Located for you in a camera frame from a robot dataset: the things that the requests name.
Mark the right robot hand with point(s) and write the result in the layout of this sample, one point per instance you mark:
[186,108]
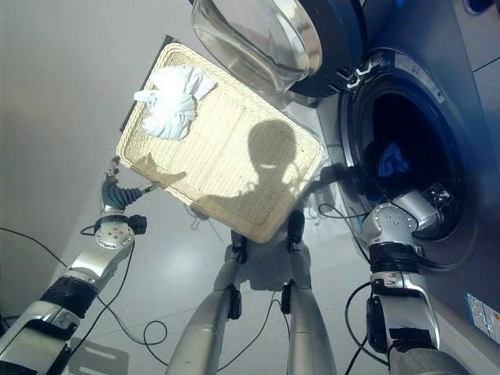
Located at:
[438,192]

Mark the colourful washer sticker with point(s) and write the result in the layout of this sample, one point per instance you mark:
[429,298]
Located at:
[484,312]

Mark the round glass washer door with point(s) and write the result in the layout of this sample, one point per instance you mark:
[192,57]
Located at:
[273,43]

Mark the white crumpled garment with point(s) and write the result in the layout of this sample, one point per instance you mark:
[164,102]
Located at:
[172,105]

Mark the black garment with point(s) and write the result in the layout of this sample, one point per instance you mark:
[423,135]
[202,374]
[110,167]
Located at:
[343,176]

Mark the black board under tray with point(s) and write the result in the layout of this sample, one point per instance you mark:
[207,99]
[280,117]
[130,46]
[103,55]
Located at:
[127,117]

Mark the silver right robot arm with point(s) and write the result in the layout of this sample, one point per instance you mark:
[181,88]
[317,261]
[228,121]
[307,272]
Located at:
[398,242]

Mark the cream wicker tray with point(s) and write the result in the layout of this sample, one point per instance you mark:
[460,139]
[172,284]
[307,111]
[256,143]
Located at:
[234,156]

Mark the silver right robot leg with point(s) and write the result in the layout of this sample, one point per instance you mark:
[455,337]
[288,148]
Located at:
[306,312]

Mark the blue garment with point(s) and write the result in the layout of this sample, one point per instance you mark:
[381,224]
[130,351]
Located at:
[394,158]

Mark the silver robot leg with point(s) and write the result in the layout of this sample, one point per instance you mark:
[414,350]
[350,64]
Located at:
[211,312]
[306,312]

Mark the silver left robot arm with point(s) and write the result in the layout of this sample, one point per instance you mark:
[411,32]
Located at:
[78,281]

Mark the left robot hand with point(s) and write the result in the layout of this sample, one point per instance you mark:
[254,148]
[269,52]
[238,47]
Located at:
[115,195]

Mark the silver left robot leg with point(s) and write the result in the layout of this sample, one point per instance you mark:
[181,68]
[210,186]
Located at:
[211,312]

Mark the white printed washer label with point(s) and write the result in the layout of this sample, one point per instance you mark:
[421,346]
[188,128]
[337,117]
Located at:
[420,76]

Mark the grey front-load washing machine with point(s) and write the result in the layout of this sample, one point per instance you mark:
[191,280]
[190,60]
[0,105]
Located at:
[468,117]

